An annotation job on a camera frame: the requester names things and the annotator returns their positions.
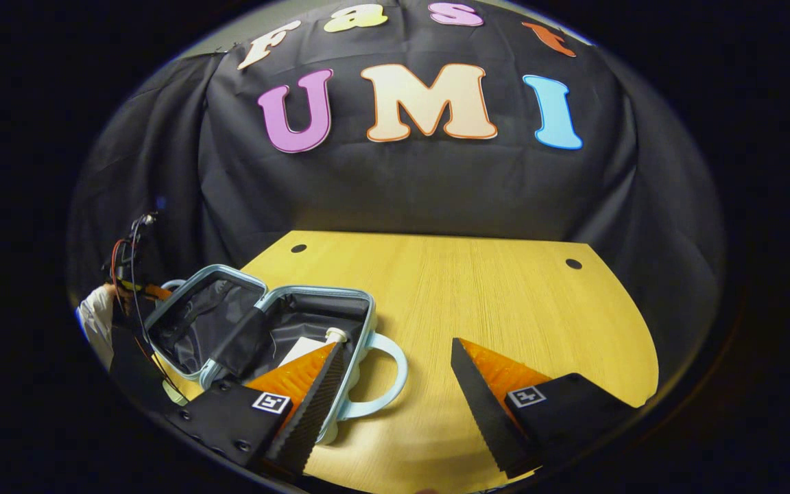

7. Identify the red cable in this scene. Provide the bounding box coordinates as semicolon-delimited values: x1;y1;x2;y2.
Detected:
110;238;128;292

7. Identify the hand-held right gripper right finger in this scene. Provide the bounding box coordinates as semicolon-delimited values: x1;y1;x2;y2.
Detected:
451;336;639;480

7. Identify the light blue suitcase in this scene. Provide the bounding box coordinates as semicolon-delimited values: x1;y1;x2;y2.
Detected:
143;264;409;445

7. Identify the white squeeze tube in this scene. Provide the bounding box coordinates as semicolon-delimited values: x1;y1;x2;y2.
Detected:
278;336;328;368

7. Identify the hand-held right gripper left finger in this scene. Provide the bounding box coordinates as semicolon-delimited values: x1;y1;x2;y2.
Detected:
165;342;346;481

